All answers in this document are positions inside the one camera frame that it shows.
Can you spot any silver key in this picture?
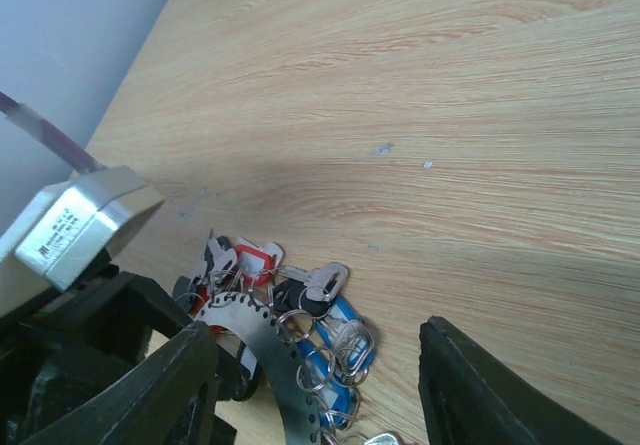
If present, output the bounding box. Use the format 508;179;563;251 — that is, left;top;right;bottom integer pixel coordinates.
279;262;350;302

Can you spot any blue key tag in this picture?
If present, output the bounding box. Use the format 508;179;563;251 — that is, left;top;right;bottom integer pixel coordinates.
296;296;375;431

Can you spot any black head key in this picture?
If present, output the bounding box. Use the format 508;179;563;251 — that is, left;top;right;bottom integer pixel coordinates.
273;279;332;318

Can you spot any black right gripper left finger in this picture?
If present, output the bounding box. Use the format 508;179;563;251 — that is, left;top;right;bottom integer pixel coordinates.
25;322;218;444

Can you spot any red key tag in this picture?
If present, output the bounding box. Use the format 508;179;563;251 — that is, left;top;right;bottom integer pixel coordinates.
234;237;285;287

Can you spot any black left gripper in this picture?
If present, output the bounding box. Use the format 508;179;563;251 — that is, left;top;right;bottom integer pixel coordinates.
0;249;239;445

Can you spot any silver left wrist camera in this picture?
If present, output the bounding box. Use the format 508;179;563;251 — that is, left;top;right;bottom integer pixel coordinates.
1;166;164;317

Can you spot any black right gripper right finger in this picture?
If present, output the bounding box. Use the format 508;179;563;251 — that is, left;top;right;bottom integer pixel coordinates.
419;316;619;444

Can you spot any metal keyring with red handle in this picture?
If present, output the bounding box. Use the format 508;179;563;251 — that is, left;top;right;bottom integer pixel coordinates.
196;292;321;444

